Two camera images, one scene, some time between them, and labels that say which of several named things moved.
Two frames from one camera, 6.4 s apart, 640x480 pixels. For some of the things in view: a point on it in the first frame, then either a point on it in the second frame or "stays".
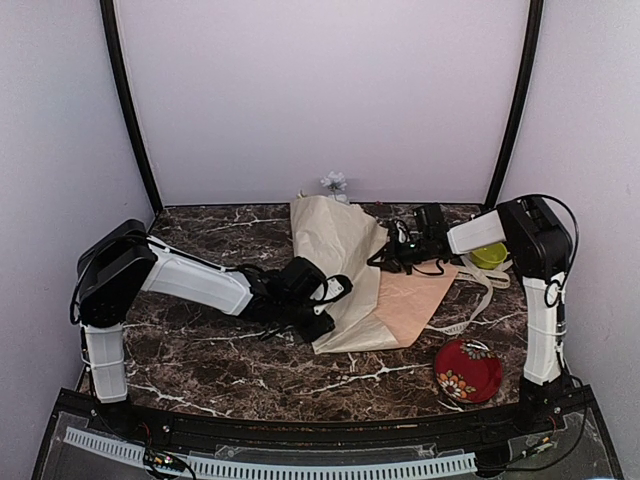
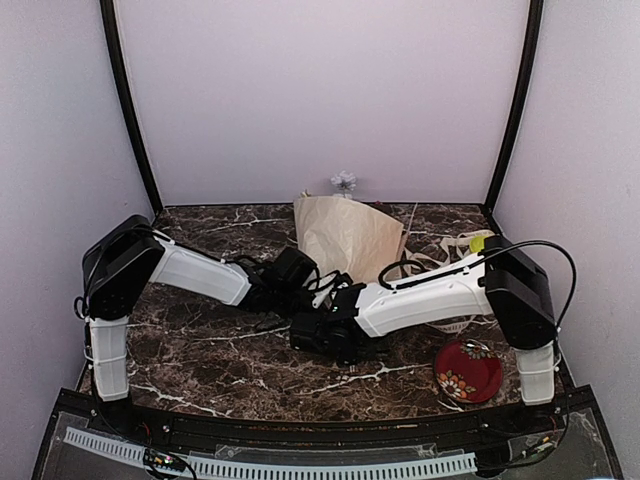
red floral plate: [468, 371] stays
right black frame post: [536, 14] stays
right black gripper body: [407, 256] -> [350, 361]
